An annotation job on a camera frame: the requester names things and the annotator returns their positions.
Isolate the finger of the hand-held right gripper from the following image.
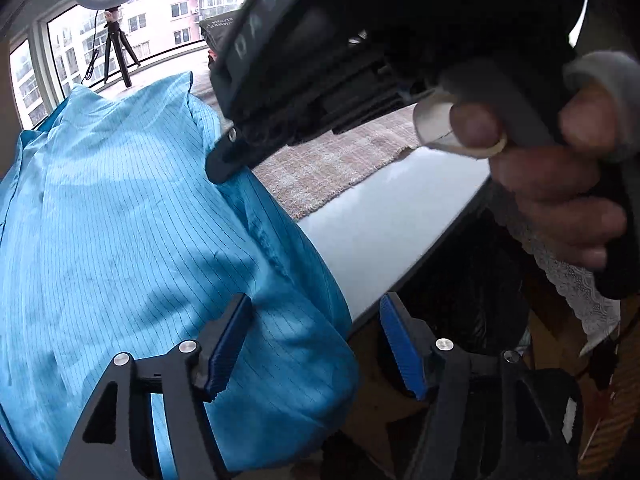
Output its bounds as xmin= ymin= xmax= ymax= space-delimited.
xmin=205 ymin=120 xmax=321 ymax=186

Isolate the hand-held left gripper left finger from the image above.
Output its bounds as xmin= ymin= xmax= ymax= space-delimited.
xmin=56 ymin=291 xmax=253 ymax=480

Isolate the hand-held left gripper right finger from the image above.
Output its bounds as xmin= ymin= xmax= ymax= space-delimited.
xmin=378 ymin=291 xmax=576 ymax=480

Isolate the blue striped coat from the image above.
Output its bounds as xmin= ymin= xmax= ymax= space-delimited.
xmin=0 ymin=71 xmax=361 ymax=480

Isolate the person's right hand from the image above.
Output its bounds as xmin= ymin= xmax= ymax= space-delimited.
xmin=447 ymin=50 xmax=640 ymax=273

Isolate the dark grey folded garment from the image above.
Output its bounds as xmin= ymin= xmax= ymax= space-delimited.
xmin=199 ymin=15 xmax=246 ymax=58

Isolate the black tripod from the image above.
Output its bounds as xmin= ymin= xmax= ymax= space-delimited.
xmin=102 ymin=7 xmax=142 ymax=88

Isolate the white lace sleeve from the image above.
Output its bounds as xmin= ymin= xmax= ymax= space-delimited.
xmin=487 ymin=180 xmax=622 ymax=358

